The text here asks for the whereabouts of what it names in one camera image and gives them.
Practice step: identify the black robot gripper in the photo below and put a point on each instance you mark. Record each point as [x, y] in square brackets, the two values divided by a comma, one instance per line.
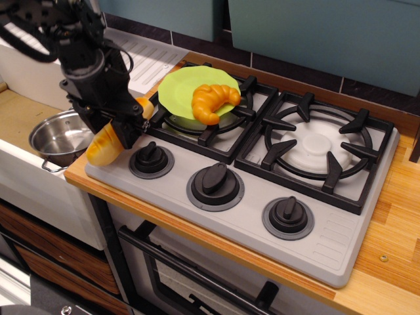
[100, 93]

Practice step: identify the toy bread loaf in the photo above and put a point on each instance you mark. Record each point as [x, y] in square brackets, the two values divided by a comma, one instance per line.
[105, 146]

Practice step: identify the orange toy croissant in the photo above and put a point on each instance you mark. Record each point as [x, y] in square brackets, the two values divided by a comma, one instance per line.
[207, 99]

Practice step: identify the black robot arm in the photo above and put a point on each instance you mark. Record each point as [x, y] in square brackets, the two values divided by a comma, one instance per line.
[67, 31]

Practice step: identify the small steel pot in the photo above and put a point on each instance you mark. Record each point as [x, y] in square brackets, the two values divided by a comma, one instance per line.
[60, 140]

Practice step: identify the light green plastic plate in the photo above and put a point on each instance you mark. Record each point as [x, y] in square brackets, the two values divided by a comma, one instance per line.
[175, 92]

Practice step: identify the white toy sink unit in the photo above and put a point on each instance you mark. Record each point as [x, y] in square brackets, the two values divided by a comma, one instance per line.
[30, 94]

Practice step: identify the black left stove knob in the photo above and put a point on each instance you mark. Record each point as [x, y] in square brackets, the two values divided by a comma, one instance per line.
[151, 162]

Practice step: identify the black stove knob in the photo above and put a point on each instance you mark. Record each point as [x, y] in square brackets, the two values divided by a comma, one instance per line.
[151, 162]
[288, 219]
[216, 188]

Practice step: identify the white left burner cap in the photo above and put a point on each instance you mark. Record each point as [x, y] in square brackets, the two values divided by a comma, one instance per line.
[192, 127]

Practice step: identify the white burner cap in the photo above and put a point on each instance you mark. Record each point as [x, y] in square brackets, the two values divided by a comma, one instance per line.
[192, 127]
[315, 139]

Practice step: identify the black left burner grate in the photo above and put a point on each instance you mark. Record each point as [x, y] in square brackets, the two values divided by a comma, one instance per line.
[224, 147]

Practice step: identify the black burner grate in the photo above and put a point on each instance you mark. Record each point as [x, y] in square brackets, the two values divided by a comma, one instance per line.
[224, 147]
[372, 142]

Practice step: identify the black middle stove knob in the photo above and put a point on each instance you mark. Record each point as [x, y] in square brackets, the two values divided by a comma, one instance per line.
[216, 188]

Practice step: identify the wooden drawer fronts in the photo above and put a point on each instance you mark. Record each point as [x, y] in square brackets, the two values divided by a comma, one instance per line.
[62, 260]

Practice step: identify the toy oven door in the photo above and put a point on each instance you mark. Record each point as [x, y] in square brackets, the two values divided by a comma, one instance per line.
[185, 278]

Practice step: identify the grey toy stove top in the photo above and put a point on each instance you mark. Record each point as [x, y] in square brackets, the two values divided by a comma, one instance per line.
[327, 254]

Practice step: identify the black right stove knob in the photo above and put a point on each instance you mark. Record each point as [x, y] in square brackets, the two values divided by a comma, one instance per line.
[288, 219]

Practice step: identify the white right burner cap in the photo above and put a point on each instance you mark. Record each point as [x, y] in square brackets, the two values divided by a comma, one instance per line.
[315, 139]

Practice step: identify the black right burner grate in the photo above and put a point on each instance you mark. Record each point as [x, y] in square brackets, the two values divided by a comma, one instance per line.
[372, 142]

